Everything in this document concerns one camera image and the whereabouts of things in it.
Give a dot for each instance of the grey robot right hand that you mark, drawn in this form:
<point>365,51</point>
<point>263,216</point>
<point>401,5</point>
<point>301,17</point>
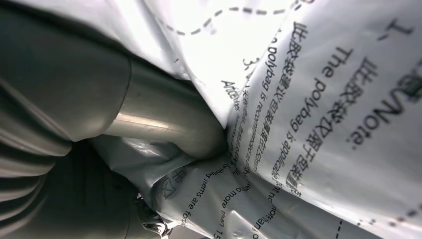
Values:
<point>66,72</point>

